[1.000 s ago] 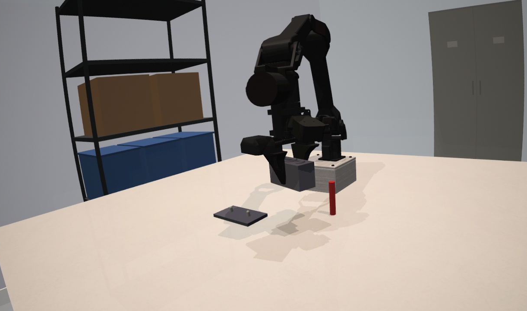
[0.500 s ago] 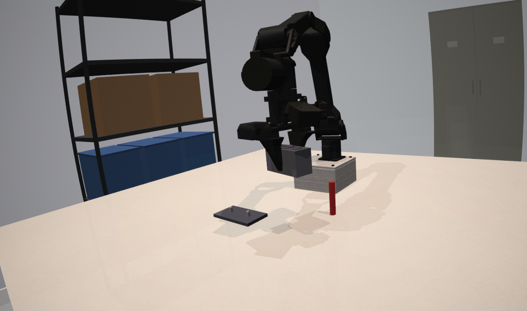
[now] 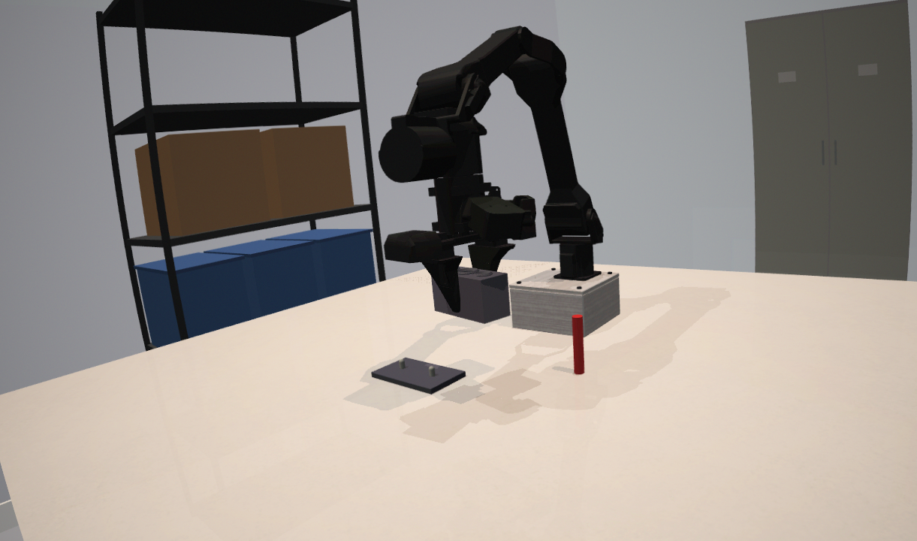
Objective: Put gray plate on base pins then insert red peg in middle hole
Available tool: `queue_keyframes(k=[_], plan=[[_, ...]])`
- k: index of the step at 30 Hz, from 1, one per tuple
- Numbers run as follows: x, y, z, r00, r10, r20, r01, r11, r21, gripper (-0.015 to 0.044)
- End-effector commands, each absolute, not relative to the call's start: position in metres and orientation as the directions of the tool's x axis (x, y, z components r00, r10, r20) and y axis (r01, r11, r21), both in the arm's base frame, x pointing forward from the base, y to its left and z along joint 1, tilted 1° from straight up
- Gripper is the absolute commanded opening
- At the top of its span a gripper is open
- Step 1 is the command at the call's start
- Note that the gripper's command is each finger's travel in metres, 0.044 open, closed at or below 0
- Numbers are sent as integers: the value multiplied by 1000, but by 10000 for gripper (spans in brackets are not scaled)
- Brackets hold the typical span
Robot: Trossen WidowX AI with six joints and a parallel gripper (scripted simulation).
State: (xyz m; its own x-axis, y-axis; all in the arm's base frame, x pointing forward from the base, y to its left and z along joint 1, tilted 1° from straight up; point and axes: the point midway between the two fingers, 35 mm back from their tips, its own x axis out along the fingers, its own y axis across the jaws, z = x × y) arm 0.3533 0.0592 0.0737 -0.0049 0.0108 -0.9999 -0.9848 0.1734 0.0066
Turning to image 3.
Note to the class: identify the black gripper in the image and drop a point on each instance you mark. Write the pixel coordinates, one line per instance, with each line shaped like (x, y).
(436, 250)

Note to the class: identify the red peg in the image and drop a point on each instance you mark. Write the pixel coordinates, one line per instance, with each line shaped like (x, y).
(578, 344)

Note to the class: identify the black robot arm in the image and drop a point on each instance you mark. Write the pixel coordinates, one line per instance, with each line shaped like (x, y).
(439, 137)

